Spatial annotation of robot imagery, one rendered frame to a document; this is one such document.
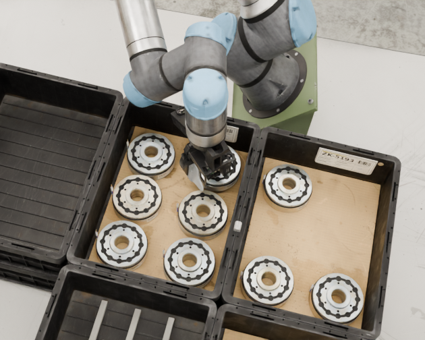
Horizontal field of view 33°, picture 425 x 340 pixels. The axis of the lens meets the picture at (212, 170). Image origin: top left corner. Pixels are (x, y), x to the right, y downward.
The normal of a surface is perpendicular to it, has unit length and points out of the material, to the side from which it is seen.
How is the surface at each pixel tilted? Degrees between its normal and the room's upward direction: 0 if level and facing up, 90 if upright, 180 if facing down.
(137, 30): 29
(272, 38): 79
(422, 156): 0
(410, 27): 0
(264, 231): 0
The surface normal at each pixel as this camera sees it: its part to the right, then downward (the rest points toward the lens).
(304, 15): 0.84, -0.21
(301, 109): -0.64, -0.41
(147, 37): 0.13, -0.18
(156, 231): 0.07, -0.48
